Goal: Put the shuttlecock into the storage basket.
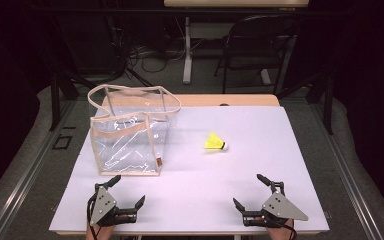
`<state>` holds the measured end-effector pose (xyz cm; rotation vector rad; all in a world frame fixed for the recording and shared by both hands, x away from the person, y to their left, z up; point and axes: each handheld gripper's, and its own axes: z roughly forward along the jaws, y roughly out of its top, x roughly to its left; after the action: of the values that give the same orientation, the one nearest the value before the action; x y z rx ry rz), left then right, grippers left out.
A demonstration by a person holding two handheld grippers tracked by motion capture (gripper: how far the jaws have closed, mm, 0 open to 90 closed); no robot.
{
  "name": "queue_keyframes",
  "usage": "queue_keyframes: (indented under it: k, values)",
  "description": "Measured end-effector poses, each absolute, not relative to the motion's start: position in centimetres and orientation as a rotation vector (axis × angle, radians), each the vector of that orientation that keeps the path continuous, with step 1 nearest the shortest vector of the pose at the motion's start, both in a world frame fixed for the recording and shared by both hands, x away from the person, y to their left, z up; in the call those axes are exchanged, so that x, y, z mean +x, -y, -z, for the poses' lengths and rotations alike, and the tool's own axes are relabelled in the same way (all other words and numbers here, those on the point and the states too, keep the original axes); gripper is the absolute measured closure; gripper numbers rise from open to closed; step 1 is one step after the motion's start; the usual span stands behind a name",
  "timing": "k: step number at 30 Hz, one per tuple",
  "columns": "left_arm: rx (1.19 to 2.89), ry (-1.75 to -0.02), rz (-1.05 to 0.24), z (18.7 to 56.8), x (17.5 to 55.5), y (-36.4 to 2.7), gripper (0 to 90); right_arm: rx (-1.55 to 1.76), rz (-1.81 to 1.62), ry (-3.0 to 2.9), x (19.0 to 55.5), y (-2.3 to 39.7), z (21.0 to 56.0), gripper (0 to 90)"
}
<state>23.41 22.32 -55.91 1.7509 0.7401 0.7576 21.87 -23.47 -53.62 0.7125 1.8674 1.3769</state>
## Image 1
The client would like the black folding chair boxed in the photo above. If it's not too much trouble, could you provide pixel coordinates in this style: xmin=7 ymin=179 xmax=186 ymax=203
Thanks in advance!
xmin=214 ymin=14 xmax=302 ymax=95

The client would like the yellow shuttlecock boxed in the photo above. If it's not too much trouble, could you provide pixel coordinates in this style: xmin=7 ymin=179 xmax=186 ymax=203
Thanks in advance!
xmin=204 ymin=131 xmax=230 ymax=151

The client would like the wooden table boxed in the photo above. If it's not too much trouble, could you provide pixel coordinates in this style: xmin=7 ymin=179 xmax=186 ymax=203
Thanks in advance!
xmin=101 ymin=94 xmax=281 ymax=108

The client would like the bundle of floor cables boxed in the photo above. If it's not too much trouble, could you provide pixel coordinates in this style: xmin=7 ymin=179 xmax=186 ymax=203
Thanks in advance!
xmin=126 ymin=39 xmax=194 ymax=74

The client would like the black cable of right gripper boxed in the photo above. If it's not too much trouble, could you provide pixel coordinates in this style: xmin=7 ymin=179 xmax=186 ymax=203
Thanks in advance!
xmin=279 ymin=222 xmax=298 ymax=240

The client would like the clear plastic bag beige trim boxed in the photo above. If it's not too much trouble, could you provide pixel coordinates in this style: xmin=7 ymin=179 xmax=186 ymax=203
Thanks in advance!
xmin=87 ymin=84 xmax=182 ymax=177

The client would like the person's left hand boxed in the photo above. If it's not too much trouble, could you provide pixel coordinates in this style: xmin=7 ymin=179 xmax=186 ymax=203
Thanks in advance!
xmin=85 ymin=215 xmax=128 ymax=240

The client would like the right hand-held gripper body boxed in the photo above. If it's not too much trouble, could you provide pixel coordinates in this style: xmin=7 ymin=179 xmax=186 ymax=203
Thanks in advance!
xmin=242 ymin=181 xmax=310 ymax=229

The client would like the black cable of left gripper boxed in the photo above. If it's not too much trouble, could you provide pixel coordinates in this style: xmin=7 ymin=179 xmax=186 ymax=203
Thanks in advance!
xmin=86 ymin=193 xmax=100 ymax=240

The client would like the black metal stand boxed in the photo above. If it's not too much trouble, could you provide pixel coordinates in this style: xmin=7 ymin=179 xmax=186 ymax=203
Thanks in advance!
xmin=275 ymin=71 xmax=335 ymax=136
xmin=48 ymin=63 xmax=91 ymax=132

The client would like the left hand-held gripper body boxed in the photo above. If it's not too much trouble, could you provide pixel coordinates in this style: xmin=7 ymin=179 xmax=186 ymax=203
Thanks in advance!
xmin=87 ymin=185 xmax=138 ymax=228

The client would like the person's right hand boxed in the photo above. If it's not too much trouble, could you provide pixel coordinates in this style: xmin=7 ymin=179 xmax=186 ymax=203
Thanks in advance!
xmin=255 ymin=216 xmax=297 ymax=240

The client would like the metal floor rail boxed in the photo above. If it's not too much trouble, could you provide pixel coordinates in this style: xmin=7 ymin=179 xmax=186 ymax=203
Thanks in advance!
xmin=309 ymin=103 xmax=384 ymax=240
xmin=0 ymin=99 xmax=78 ymax=240

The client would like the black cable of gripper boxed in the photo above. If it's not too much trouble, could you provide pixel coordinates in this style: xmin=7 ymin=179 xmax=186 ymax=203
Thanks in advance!
xmin=279 ymin=222 xmax=298 ymax=240
xmin=86 ymin=193 xmax=100 ymax=240

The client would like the white-legged desk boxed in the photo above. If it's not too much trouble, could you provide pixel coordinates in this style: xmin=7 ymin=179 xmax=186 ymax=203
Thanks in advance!
xmin=163 ymin=0 xmax=310 ymax=85

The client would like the white table board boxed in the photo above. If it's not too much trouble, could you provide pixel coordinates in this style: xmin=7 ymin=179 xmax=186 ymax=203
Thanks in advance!
xmin=49 ymin=105 xmax=330 ymax=235

